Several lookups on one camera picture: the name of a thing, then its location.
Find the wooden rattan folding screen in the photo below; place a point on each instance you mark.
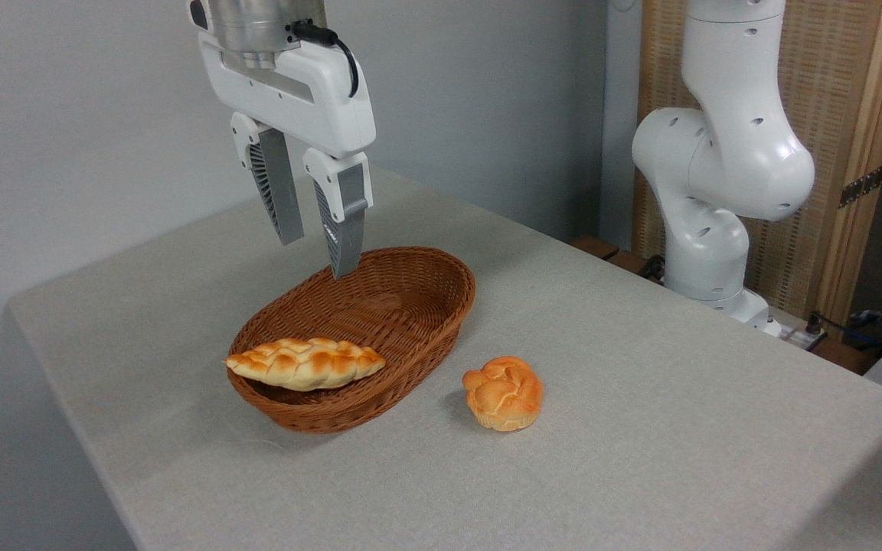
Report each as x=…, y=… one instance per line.
x=831, y=92

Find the grey tablecloth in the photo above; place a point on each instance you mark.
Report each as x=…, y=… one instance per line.
x=640, y=428

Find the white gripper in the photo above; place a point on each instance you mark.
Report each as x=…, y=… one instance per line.
x=311, y=99

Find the brown wooden block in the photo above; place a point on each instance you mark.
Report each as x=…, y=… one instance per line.
x=594, y=246

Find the round knotted bread bun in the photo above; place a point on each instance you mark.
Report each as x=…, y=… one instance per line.
x=504, y=394

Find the long braided bread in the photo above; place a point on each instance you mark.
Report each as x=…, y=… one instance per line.
x=307, y=366

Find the brown wicker basket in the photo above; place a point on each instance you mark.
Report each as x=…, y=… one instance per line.
x=403, y=306

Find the dark metal screen hinge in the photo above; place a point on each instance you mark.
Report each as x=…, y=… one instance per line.
x=862, y=186

